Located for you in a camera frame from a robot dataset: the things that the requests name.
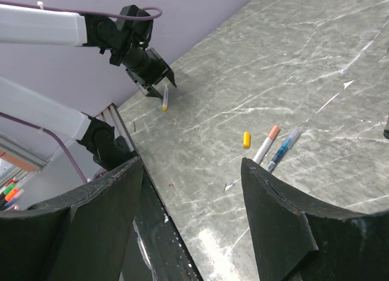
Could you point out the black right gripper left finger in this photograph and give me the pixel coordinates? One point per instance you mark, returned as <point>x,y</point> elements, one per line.
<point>79,235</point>

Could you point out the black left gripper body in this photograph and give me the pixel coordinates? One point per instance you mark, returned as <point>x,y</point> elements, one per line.
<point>144,66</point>

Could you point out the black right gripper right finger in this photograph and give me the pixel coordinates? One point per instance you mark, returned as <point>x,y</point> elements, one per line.
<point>297,236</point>

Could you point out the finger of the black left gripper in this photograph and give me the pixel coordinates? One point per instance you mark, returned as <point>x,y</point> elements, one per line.
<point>151,91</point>
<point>168,76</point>

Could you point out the white pen yellow tip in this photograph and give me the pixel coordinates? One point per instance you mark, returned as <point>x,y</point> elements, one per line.
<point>165,98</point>

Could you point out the white pen pink tip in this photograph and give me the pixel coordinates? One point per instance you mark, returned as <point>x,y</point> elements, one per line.
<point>266,144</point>

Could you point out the blue pen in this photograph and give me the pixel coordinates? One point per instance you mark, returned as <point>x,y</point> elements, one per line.
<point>286,145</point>

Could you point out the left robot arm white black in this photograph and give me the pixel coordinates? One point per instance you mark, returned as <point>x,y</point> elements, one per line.
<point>126,36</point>

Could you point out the yellow pen cap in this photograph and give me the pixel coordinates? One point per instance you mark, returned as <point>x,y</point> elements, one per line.
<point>246,139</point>

